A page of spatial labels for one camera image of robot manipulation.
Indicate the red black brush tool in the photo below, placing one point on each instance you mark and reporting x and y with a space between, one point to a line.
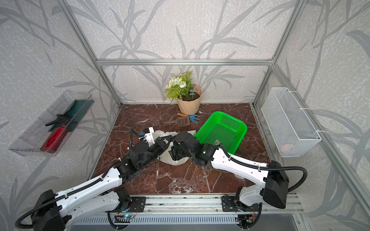
54 141

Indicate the green perforated plastic basket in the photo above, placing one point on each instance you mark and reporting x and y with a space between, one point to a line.
229 130

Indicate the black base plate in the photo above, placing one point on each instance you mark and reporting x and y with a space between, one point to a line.
133 204
230 204

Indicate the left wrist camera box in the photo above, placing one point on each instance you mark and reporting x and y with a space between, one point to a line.
147 134

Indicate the green plant with white flowers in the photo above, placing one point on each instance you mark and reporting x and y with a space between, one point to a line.
181 88

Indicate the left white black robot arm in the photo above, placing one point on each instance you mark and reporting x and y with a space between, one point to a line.
104 193

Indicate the small green circuit board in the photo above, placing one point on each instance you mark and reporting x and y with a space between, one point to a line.
126 218

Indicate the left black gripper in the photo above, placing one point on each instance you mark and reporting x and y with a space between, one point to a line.
160 144

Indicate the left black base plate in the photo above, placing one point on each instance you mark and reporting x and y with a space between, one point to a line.
133 204

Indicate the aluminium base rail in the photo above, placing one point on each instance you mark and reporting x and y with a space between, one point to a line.
157 204

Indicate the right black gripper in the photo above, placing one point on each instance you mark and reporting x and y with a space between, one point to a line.
172 151

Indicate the pink object in wire basket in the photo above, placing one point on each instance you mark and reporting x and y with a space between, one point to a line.
286 148

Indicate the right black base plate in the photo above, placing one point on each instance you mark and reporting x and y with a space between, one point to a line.
230 204

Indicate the terracotta flower pot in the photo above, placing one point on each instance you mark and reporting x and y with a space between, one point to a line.
191 107

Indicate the small blue toy rake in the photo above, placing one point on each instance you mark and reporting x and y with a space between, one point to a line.
194 118

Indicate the white printed plastic bag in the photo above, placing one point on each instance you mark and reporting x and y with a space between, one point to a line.
166 157

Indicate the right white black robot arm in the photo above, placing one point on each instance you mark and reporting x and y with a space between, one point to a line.
270 180

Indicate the clear plastic wall shelf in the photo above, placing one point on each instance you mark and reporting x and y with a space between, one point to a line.
47 135

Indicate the dark green flat board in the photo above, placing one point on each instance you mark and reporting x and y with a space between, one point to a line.
72 116

